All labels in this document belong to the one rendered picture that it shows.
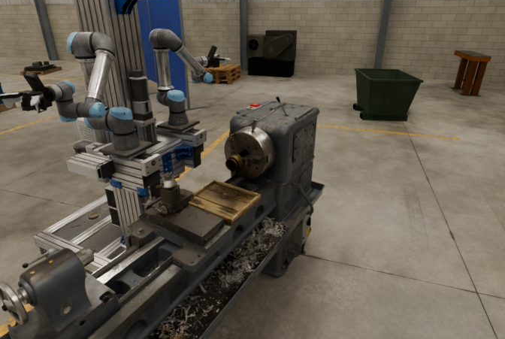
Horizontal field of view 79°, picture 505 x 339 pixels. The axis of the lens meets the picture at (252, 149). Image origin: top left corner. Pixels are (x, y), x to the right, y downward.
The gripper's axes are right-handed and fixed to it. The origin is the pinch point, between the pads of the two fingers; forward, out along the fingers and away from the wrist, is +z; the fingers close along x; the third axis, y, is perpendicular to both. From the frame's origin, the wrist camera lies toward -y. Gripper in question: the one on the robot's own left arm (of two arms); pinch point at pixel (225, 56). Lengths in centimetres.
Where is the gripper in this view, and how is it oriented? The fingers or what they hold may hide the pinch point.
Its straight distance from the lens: 266.3
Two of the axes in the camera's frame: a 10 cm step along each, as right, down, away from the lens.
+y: -1.0, 8.7, 4.8
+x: 6.8, 4.1, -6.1
